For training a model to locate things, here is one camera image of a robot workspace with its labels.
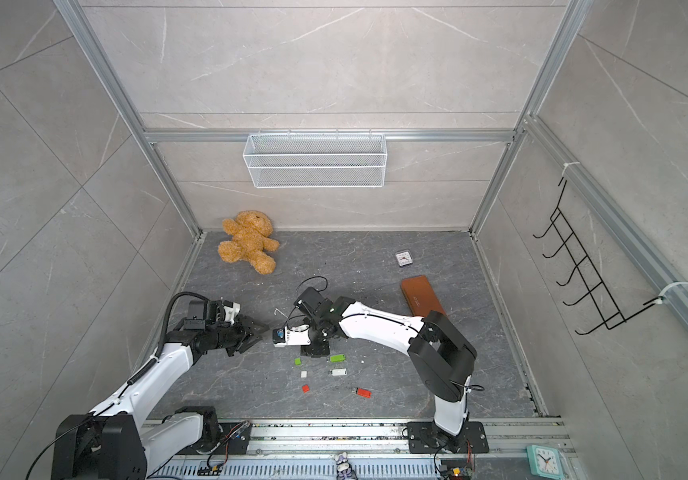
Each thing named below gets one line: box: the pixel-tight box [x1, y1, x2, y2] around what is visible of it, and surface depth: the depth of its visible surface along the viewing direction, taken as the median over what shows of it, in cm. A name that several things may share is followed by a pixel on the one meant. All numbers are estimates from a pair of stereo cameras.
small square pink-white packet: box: [396, 251, 413, 267], surface depth 112 cm
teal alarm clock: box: [526, 445, 565, 480], surface depth 70 cm
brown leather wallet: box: [400, 275, 447, 317], surface depth 101 cm
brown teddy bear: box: [217, 210, 280, 275], surface depth 109 cm
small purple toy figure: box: [334, 452, 358, 480], surface depth 69 cm
